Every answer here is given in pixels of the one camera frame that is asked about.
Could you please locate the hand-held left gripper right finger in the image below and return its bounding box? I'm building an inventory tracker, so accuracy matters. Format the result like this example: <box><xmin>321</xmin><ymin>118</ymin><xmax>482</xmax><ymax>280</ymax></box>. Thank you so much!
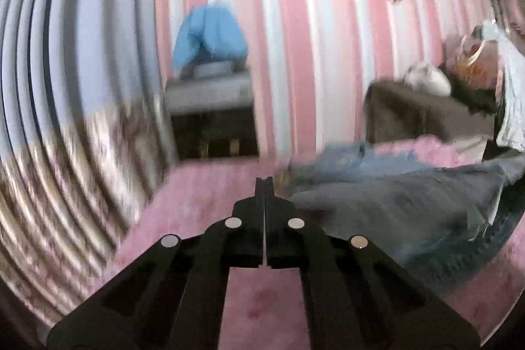
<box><xmin>264</xmin><ymin>177</ymin><xmax>481</xmax><ymax>350</ymax></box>

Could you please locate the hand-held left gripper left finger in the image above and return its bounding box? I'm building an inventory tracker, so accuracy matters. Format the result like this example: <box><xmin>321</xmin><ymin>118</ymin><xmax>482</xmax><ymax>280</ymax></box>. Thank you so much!
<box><xmin>46</xmin><ymin>177</ymin><xmax>266</xmax><ymax>350</ymax></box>

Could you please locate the grey garment with blue print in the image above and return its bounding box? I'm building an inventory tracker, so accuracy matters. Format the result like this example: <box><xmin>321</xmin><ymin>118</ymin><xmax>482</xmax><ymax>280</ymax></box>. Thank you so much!
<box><xmin>283</xmin><ymin>141</ymin><xmax>525</xmax><ymax>289</ymax></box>

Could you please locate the pink floral blanket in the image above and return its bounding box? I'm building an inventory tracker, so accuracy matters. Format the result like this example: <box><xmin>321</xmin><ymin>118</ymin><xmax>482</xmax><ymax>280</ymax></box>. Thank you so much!
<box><xmin>111</xmin><ymin>137</ymin><xmax>525</xmax><ymax>350</ymax></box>

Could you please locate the grey nightstand cabinet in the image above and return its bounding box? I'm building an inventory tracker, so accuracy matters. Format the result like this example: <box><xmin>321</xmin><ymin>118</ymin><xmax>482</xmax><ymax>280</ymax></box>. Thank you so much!
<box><xmin>164</xmin><ymin>69</ymin><xmax>260</xmax><ymax>163</ymax></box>

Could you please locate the light blue cloth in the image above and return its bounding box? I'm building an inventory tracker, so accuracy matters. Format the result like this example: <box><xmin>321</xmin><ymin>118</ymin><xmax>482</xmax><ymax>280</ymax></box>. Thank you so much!
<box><xmin>170</xmin><ymin>3</ymin><xmax>249</xmax><ymax>72</ymax></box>

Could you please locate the white plush pillow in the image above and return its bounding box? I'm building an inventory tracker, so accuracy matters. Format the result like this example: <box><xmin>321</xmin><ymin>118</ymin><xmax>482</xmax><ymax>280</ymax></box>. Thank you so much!
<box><xmin>404</xmin><ymin>61</ymin><xmax>452</xmax><ymax>95</ymax></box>

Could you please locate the white hanging cloth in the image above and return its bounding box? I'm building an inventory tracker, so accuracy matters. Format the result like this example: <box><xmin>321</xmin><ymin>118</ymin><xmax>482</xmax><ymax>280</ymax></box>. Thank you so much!
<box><xmin>482</xmin><ymin>20</ymin><xmax>525</xmax><ymax>152</ymax></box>

